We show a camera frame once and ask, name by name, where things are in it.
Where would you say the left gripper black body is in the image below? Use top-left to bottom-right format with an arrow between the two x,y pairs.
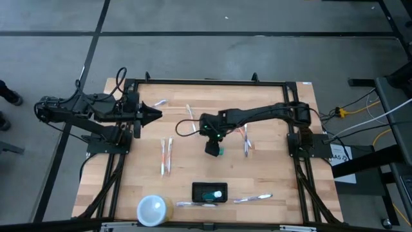
124,91 -> 144,139

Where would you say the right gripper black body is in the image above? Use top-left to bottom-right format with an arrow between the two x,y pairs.
199,111 -> 228,144

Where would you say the orange white toothbrush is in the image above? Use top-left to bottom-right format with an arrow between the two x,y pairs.
237,126 -> 253,150
166,137 -> 174,177
160,137 -> 166,177

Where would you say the purple white toothbrush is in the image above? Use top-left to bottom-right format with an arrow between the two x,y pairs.
175,200 -> 219,208
232,193 -> 274,204
243,123 -> 250,158

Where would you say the round white and yellow canister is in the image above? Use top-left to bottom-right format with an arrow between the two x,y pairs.
136,194 -> 175,227

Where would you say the person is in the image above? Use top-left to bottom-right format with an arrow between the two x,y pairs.
0,79 -> 24,131

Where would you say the white paper sign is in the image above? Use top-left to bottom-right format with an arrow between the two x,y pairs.
330,143 -> 358,185

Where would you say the yellow power plug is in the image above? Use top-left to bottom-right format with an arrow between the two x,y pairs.
334,107 -> 350,119

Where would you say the gray desk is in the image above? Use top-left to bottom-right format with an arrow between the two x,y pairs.
347,76 -> 412,226

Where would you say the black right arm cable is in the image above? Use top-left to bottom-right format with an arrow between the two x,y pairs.
175,118 -> 207,138

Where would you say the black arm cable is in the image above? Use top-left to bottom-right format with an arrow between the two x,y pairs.
75,66 -> 128,104
175,118 -> 207,138

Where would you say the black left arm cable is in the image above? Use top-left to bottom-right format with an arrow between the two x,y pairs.
75,66 -> 128,104

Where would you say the black wire toothbrush rack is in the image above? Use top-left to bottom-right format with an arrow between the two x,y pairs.
191,181 -> 229,204

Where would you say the black metal rig frame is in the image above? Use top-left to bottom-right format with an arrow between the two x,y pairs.
72,71 -> 344,232

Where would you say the yellow cable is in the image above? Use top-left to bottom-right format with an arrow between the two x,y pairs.
347,100 -> 381,116
372,128 -> 392,146

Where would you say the white cable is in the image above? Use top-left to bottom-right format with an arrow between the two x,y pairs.
323,97 -> 412,144

